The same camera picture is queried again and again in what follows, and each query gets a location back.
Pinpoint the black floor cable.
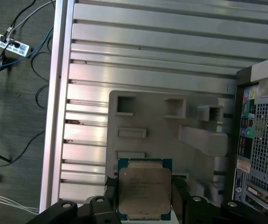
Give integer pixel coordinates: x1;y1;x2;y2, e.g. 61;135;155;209
30;51;53;110

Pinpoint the grey plug cable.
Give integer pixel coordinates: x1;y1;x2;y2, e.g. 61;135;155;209
14;0;55;30

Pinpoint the white power strip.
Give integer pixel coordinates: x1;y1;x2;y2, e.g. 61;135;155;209
0;32;32;58

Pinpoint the black plug cable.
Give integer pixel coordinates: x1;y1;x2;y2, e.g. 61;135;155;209
7;0;38;33

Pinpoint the open black PC case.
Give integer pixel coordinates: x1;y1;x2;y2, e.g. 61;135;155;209
232;55;268;224

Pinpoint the grey parts rack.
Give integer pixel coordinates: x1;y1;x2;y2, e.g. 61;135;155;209
105;90;230;224

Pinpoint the silver CPU chip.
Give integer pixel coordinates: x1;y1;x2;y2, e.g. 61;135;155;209
117;158;173;221

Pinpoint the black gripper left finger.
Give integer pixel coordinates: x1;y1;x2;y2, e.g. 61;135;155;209
25;175;120;224

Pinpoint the blue floor cable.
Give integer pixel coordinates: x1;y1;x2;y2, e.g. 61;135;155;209
0;24;55;73

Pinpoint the white floor cable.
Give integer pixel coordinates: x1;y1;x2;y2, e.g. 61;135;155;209
0;190;40;213

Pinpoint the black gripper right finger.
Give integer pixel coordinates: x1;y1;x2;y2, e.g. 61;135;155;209
170;176;268;224

